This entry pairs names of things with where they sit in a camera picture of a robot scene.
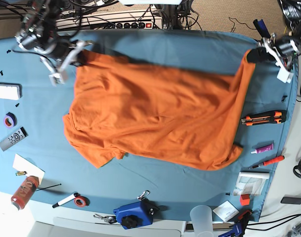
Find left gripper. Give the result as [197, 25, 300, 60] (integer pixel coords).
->
[246, 32, 301, 83]

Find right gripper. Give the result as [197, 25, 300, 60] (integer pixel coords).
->
[39, 40, 93, 86]

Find orange t-shirt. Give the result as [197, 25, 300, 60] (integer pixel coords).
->
[63, 51, 256, 170]

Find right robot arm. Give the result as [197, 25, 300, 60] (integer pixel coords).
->
[11, 0, 93, 85]

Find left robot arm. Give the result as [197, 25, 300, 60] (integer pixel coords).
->
[247, 0, 301, 83]

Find orange black utility knife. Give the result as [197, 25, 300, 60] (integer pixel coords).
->
[241, 110, 287, 126]

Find white rectangular box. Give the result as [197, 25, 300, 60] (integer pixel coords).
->
[0, 83, 22, 100]

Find purple tube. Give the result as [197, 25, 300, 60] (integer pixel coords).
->
[251, 144, 274, 154]

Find purple tape roll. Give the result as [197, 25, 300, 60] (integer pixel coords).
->
[3, 112, 17, 128]

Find blue table cloth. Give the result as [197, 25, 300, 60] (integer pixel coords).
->
[0, 30, 291, 220]

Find grey remote control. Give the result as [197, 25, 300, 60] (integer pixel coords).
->
[0, 127, 28, 151]

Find white paper sheet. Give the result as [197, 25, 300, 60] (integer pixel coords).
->
[12, 154, 45, 185]

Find thin black rod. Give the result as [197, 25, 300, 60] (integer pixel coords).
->
[36, 183, 61, 191]

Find AA battery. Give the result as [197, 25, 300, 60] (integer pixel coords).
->
[15, 171, 27, 176]

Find white marker pen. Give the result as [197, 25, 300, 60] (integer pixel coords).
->
[52, 193, 79, 208]

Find small red cube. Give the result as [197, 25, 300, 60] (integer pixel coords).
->
[240, 194, 250, 206]

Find red tape roll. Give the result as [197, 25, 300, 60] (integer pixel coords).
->
[74, 196, 89, 207]

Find black power brick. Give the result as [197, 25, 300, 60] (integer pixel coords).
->
[280, 196, 301, 205]

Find silver carabiner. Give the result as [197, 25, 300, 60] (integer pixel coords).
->
[137, 190, 150, 200]

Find red drink can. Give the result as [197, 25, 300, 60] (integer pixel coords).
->
[11, 176, 39, 210]

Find white card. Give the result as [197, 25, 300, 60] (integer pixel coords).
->
[213, 201, 239, 222]

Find silver key clip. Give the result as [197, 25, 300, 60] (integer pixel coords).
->
[93, 214, 117, 224]

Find blue plastic clamp block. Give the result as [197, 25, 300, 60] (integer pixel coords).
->
[113, 198, 160, 230]

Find clear plastic cup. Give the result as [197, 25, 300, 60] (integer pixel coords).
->
[190, 205, 214, 237]

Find blue spring clamp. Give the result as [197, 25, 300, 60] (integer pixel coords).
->
[218, 210, 252, 237]

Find red handled screwdriver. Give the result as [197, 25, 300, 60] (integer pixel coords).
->
[249, 155, 285, 169]

